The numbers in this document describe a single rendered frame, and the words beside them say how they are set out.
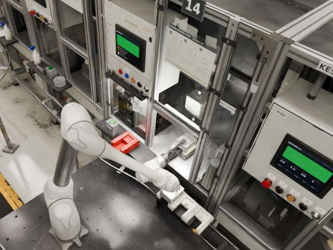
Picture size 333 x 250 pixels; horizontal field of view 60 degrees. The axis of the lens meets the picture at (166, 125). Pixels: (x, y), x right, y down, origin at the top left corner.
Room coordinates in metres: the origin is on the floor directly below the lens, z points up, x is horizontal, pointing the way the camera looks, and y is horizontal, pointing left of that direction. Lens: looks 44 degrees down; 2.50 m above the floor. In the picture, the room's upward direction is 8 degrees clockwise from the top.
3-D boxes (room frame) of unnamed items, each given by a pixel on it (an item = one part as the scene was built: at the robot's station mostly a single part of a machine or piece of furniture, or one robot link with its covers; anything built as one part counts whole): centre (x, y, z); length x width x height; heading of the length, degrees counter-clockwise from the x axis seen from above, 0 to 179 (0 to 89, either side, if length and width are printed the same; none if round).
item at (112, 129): (1.47, 0.38, 0.97); 0.08 x 0.08 x 0.12; 52
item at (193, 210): (0.97, -0.19, 0.84); 0.36 x 0.14 x 0.10; 52
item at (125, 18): (1.59, 0.22, 1.60); 0.42 x 0.29 x 0.46; 52
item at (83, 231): (0.77, 0.50, 0.71); 0.22 x 0.18 x 0.06; 52
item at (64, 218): (0.79, 0.52, 0.85); 0.18 x 0.16 x 0.22; 33
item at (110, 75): (1.49, 0.30, 1.37); 0.36 x 0.04 x 0.04; 52
